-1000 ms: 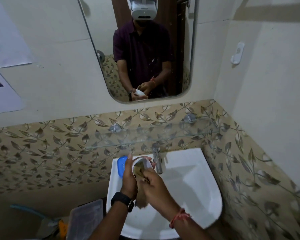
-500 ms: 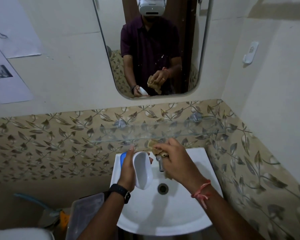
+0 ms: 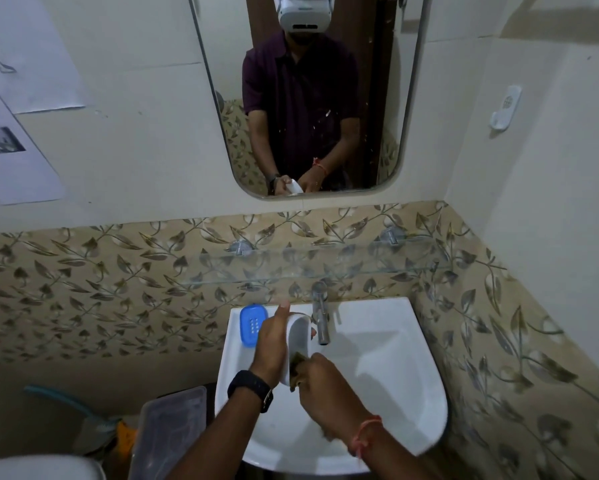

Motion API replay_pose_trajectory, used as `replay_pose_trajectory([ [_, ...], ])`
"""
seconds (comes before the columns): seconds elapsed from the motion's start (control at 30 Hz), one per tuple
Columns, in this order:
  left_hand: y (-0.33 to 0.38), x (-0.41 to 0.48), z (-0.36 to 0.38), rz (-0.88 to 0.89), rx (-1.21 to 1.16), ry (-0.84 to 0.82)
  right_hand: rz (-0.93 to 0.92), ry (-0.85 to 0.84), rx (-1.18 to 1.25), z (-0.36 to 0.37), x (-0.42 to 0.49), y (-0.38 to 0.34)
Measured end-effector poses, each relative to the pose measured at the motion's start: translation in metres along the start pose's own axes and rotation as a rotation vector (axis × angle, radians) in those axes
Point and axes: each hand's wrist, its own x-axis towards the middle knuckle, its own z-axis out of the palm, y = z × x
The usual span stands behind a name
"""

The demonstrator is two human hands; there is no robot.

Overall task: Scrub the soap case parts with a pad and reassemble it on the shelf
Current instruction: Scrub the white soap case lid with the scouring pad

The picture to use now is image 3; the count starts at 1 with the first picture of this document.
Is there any clear glass shelf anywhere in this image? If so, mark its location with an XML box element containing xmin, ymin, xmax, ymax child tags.
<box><xmin>178</xmin><ymin>239</ymin><xmax>461</xmax><ymax>289</ymax></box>

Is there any green scrub sponge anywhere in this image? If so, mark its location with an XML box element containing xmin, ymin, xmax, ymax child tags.
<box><xmin>289</xmin><ymin>352</ymin><xmax>308</xmax><ymax>393</ymax></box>

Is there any clear plastic container lid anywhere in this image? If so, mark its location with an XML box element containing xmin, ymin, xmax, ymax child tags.
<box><xmin>128</xmin><ymin>386</ymin><xmax>208</xmax><ymax>480</ymax></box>

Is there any white ceramic sink basin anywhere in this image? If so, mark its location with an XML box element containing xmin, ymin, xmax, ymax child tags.
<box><xmin>214</xmin><ymin>297</ymin><xmax>449</xmax><ymax>477</ymax></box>

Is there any orange thread bracelet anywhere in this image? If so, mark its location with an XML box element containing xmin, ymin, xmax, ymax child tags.
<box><xmin>349</xmin><ymin>415</ymin><xmax>383</xmax><ymax>459</ymax></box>

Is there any white cup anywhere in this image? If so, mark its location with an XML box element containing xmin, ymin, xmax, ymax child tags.
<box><xmin>278</xmin><ymin>312</ymin><xmax>318</xmax><ymax>388</ymax></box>

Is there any teal hose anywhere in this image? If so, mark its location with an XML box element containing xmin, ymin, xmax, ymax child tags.
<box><xmin>23</xmin><ymin>384</ymin><xmax>111</xmax><ymax>426</ymax></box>

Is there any person's right forearm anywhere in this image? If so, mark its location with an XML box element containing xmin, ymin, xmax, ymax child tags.
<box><xmin>352</xmin><ymin>422</ymin><xmax>447</xmax><ymax>480</ymax></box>

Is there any wall mirror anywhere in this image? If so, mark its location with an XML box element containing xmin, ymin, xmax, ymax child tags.
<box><xmin>186</xmin><ymin>0</ymin><xmax>433</xmax><ymax>200</ymax></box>

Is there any white toilet tank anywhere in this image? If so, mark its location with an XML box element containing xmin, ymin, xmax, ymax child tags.
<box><xmin>0</xmin><ymin>454</ymin><xmax>106</xmax><ymax>480</ymax></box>

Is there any chrome faucet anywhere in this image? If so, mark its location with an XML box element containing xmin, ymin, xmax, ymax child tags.
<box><xmin>311</xmin><ymin>281</ymin><xmax>331</xmax><ymax>346</ymax></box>

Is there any orange plastic object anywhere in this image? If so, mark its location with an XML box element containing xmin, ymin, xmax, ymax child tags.
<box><xmin>115</xmin><ymin>419</ymin><xmax>138</xmax><ymax>461</ymax></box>

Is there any blue soap dish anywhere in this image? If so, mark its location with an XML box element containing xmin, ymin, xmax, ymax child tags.
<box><xmin>239</xmin><ymin>303</ymin><xmax>269</xmax><ymax>349</ymax></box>

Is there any person's right hand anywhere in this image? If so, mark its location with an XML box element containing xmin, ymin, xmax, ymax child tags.
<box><xmin>296</xmin><ymin>352</ymin><xmax>376</xmax><ymax>443</ymax></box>

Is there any printed paper sheet with photo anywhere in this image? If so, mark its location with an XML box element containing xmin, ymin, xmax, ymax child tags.
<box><xmin>0</xmin><ymin>74</ymin><xmax>66</xmax><ymax>206</ymax></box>

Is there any white paper sheet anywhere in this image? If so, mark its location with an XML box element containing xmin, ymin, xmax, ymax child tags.
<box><xmin>0</xmin><ymin>0</ymin><xmax>88</xmax><ymax>115</ymax></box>

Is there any white wall hook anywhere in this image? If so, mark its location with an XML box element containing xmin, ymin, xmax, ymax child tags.
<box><xmin>489</xmin><ymin>84</ymin><xmax>523</xmax><ymax>132</ymax></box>

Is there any black smartwatch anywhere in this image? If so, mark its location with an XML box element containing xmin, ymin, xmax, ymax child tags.
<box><xmin>227</xmin><ymin>370</ymin><xmax>274</xmax><ymax>414</ymax></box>

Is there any person's left hand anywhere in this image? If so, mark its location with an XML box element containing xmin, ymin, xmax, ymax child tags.
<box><xmin>249</xmin><ymin>302</ymin><xmax>292</xmax><ymax>389</ymax></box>

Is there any person's left forearm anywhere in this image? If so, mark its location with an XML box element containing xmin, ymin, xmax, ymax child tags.
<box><xmin>165</xmin><ymin>386</ymin><xmax>265</xmax><ymax>480</ymax></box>

